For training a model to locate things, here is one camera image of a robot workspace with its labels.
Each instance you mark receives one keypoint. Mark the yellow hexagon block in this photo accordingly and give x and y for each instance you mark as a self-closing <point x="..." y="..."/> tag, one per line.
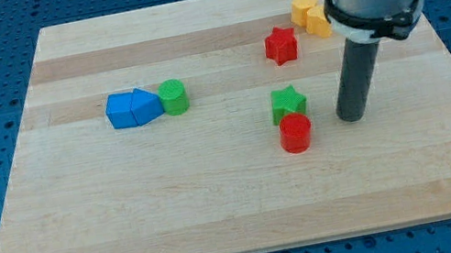
<point x="299" y="9"/>

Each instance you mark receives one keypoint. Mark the green cylinder block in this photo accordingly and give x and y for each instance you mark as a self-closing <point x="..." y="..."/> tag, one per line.
<point x="173" y="97"/>

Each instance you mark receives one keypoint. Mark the red cylinder block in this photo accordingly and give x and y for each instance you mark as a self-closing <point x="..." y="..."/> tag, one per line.
<point x="295" y="132"/>

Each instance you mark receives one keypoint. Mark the blue pentagon block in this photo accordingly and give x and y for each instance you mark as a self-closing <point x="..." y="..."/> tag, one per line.
<point x="145" y="106"/>

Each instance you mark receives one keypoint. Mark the wooden board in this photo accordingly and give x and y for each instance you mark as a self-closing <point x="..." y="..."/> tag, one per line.
<point x="216" y="179"/>

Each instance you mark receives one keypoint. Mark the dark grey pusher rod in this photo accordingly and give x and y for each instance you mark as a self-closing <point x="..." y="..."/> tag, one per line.
<point x="355" y="78"/>

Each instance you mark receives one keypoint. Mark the red star block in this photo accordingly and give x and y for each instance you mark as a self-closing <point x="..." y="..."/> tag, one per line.
<point x="281" y="45"/>

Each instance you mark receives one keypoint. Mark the yellow rounded block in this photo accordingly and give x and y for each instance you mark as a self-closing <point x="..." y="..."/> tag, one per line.
<point x="316" y="23"/>

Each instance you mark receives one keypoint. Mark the blue cube block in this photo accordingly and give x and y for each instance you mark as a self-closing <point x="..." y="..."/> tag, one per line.
<point x="118" y="110"/>

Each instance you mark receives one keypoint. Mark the green star block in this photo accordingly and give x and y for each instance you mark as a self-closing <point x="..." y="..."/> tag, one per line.
<point x="286" y="101"/>

